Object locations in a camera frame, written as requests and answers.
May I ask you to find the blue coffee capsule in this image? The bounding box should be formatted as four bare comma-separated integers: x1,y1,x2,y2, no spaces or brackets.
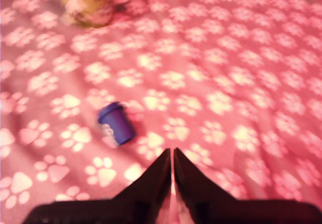
97,101,137,146

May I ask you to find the paw-print cloth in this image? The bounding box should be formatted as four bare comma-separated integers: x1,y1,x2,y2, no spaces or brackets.
0,0,322,224

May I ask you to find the cartoon print mug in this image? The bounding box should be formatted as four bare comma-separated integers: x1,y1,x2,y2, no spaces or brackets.
54,0,141,29

